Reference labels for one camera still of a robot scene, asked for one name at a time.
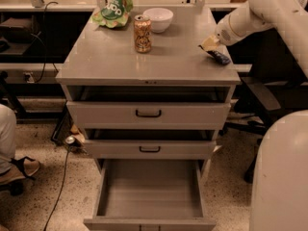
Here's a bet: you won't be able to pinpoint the green chip bag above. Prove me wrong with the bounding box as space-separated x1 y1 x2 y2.
91 0 134 29

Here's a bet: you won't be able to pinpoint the black hanging cable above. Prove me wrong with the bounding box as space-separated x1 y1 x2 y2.
30 1 60 84

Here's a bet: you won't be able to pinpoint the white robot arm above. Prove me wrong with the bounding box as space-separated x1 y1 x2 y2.
200 0 308 231

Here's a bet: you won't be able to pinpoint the black floor cable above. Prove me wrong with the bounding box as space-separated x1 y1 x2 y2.
42 146 72 231

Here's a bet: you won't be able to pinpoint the grey drawer cabinet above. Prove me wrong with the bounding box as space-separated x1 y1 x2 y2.
55 5 242 178

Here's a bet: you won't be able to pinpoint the black office chair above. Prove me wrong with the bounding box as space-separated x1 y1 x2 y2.
222 29 308 185

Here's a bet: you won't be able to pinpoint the grey open bottom drawer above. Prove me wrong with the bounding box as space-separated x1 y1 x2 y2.
84 160 216 231

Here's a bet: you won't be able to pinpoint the white bowl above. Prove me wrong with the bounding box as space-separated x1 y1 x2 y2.
143 8 173 33

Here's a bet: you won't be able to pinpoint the grey top drawer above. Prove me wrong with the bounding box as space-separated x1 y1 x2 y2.
66 101 230 130

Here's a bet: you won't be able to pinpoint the grey middle drawer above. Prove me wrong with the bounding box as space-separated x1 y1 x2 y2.
85 140 216 160

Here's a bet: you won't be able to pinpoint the dark blue rxbar wrapper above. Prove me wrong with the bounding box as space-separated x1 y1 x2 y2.
200 46 231 65

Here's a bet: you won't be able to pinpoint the orange soda can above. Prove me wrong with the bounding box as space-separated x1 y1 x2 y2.
134 14 151 53

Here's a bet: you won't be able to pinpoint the person leg light trousers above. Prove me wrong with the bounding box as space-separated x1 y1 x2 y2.
0 105 16 158

